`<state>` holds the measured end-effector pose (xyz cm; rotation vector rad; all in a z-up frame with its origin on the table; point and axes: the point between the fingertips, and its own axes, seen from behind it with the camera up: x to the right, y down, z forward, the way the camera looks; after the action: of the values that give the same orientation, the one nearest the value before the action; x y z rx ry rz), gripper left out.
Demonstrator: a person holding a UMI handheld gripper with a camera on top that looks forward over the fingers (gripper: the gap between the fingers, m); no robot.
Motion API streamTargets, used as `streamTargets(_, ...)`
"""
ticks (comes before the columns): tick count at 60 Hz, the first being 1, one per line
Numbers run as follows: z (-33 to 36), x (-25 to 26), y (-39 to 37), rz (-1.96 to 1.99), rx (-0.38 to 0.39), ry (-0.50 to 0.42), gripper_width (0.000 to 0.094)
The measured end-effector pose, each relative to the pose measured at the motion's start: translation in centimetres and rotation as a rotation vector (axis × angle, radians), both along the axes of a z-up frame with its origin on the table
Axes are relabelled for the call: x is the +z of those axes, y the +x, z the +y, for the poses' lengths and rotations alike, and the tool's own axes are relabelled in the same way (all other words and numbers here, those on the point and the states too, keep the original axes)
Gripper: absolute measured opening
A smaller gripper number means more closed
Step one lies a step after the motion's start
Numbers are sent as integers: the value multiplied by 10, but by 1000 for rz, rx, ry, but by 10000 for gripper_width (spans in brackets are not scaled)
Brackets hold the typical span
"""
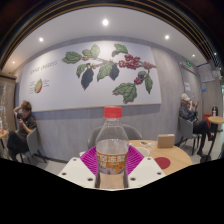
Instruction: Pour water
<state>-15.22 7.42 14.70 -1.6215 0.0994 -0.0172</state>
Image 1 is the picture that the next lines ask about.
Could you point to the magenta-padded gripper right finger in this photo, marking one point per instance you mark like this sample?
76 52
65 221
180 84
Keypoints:
148 170

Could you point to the flat round red coaster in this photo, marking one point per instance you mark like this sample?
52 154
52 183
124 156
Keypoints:
162 162

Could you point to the green exit sign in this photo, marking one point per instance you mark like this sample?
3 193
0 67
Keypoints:
188 63

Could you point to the person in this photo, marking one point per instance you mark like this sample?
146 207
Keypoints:
190 115
23 125

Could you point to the round ceiling lights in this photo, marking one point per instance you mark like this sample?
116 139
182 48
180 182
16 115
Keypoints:
105 22

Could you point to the clear red-capped drink bottle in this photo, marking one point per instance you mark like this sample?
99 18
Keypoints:
112 150

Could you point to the black mug white inside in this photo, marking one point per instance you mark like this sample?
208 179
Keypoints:
143 150

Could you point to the coffee plant wall poster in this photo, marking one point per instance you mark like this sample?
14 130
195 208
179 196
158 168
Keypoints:
66 83

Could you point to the grey chair at round table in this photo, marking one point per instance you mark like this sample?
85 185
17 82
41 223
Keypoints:
133 131

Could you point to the dark thermos flask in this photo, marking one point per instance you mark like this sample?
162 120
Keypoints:
215 111

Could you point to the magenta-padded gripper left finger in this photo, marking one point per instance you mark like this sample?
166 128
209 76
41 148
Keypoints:
75 170

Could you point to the wall notice board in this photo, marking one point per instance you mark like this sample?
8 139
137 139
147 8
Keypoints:
206 72

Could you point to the small round wooden table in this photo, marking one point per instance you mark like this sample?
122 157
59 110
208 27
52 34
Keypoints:
216 120

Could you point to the white wall notice sheet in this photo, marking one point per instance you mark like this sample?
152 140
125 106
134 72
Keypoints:
187 86

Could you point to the red bin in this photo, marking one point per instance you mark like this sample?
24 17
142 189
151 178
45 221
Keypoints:
207 119

